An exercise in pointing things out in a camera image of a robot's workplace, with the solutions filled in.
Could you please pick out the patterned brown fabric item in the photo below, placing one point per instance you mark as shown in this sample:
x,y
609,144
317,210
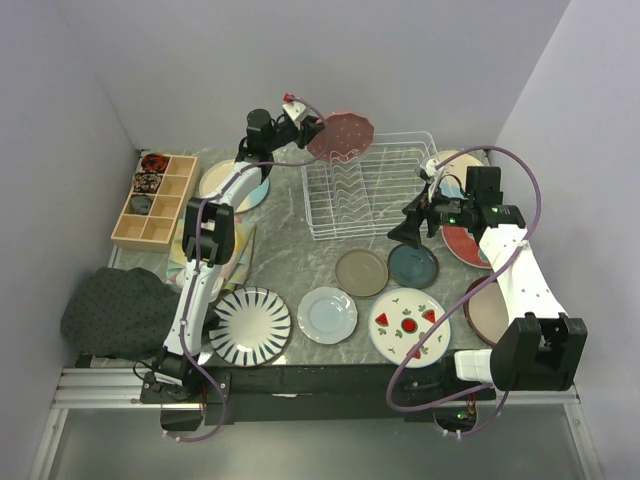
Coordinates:
x,y
146,182

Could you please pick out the blue striped white plate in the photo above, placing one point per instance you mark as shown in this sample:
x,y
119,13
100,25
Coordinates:
x,y
254,327

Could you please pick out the red teal floral plate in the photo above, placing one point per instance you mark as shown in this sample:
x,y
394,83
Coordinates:
x,y
463,246

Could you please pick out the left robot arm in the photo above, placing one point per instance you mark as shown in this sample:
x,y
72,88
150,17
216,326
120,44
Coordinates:
x,y
208,240

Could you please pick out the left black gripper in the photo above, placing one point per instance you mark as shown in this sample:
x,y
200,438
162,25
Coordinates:
x,y
307,129

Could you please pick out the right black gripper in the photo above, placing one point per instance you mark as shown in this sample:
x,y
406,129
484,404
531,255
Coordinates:
x,y
408,231

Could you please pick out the watermelon pattern plate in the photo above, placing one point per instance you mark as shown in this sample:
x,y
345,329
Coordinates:
x,y
399,318

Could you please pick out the light blue scalloped plate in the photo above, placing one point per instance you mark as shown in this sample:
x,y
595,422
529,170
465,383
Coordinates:
x,y
327,315

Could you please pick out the grey fabric item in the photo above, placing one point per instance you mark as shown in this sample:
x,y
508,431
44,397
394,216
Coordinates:
x,y
140,204

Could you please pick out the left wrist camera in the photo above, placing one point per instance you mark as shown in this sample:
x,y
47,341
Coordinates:
x,y
295,109

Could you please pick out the cream blue plate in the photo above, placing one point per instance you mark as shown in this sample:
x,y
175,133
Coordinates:
x,y
216,176
454,181

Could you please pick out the beige saucer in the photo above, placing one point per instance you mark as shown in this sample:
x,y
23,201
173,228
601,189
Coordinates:
x,y
361,273

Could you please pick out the wooden compartment box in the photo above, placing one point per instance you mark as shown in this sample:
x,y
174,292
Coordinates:
x,y
154,232

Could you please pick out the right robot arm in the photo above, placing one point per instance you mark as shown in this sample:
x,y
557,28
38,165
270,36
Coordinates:
x,y
542,345

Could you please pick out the black table front beam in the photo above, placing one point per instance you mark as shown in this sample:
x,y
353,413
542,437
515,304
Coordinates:
x,y
309,392

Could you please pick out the red black fabric item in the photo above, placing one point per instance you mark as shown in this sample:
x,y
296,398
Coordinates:
x,y
154,162

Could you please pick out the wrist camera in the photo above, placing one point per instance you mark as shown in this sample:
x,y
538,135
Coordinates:
x,y
429,172
295,109

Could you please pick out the floral pastel cloth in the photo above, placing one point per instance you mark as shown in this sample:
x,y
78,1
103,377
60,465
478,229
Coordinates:
x,y
235,272

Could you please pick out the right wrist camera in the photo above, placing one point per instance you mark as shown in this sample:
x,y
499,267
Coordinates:
x,y
429,172

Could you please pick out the white wire dish rack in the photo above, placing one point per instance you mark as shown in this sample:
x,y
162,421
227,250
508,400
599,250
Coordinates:
x,y
365,196

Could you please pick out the maroon rim beige plate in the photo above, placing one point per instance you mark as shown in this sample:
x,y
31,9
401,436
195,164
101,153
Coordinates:
x,y
487,315

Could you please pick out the teal saucer brown rim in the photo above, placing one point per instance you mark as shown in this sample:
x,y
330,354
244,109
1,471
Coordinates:
x,y
413,267

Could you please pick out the dark dotted cloth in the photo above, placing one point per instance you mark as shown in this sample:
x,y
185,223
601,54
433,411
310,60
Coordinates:
x,y
117,313

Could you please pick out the pink polka dot plate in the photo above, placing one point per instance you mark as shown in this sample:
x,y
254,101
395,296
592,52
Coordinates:
x,y
349,135

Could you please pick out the cream blue plate left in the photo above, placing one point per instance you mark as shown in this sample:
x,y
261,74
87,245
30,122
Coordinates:
x,y
216,176

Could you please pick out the cream blue plate right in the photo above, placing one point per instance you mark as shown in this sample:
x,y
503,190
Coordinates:
x,y
454,181

